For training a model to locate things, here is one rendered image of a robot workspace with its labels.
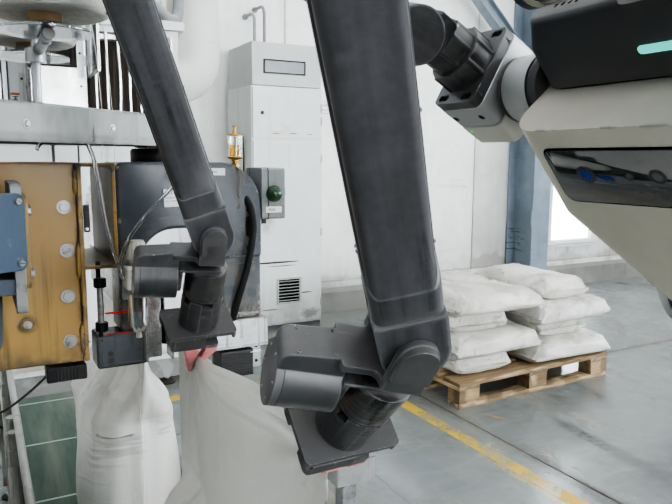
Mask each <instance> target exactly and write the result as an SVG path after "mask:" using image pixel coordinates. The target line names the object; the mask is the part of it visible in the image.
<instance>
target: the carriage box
mask: <svg viewBox="0 0 672 504"><path fill-rule="evenodd" d="M5 180H15V181H17V182H19V183H20V185H21V192H22V193H23V194H25V195H26V197H27V203H28V205H30V206H31V216H29V217H28V224H29V241H30V258H31V266H32V268H34V270H35V278H32V288H29V289H27V294H28V313H20V314H17V311H16V307H15V303H14V300H13V296H12V295H10V296H2V301H3V324H4V343H3V346H2V348H1V349H0V371H6V370H14V369H22V368H29V367H37V366H45V365H53V364H60V363H68V362H76V361H83V360H84V359H85V361H89V360H90V348H89V327H88V307H87V286H86V270H85V269H84V266H86V265H85V244H84V224H83V203H82V182H81V167H80V166H79V163H78V162H11V161H0V193H5Z"/></svg>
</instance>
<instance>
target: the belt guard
mask: <svg viewBox="0 0 672 504"><path fill-rule="evenodd" d="M38 142H41V143H44V144H43V145H79V146H86V145H85V144H90V145H91V146H102V144H103V146H114V145H115V146H129V147H135V148H157V146H156V143H155V141H154V138H153V135H152V133H151V130H150V127H149V125H148V122H147V119H146V117H145V114H144V113H139V112H129V111H119V110H109V109H99V108H88V107H78V106H68V105H58V104H48V103H37V102H27V101H17V100H7V99H0V144H29V145H37V143H38Z"/></svg>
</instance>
